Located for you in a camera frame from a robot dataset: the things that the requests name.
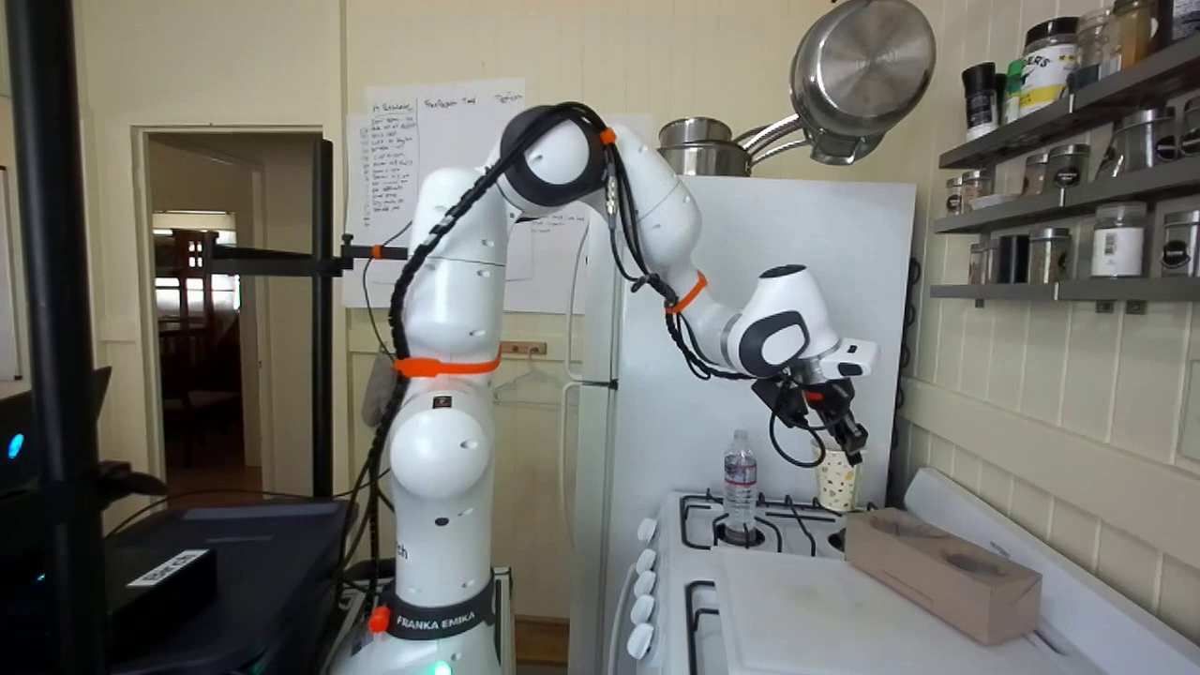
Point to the white stove knob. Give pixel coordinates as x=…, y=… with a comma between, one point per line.
x=646, y=530
x=641, y=584
x=639, y=612
x=639, y=643

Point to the brown cardboard box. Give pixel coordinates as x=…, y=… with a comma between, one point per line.
x=941, y=570

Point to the metal wall spice rack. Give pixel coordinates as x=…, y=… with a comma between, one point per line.
x=1075, y=190

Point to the dark black-lid spice jar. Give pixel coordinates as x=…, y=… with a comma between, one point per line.
x=979, y=100

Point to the clear plastic water bottle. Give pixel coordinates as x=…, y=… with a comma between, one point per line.
x=741, y=480

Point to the black vertical stand pole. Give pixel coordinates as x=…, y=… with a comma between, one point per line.
x=59, y=339

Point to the white gas stove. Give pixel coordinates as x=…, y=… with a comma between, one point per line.
x=1100, y=603

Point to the black box with label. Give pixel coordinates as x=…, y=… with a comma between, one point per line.
x=156, y=584

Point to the handwritten paper sheets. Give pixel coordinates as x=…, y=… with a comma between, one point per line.
x=419, y=153

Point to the white-label glass spice jar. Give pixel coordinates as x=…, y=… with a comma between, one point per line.
x=1119, y=245

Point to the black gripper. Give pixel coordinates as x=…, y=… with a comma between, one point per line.
x=784, y=390

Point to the small hanging steel saucepan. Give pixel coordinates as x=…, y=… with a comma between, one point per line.
x=700, y=147

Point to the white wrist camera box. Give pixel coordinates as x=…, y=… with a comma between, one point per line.
x=854, y=357

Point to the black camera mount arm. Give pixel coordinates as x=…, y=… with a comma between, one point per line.
x=274, y=260

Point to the white refrigerator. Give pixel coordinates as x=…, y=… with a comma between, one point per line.
x=675, y=413

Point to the large hanging steel pan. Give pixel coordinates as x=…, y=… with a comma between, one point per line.
x=867, y=70

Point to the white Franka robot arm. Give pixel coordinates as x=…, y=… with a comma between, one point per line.
x=452, y=375

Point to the black stove burner grate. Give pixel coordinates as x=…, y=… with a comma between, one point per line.
x=800, y=523
x=700, y=625

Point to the large white-label spice jar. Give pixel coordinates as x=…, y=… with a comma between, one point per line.
x=1049, y=70

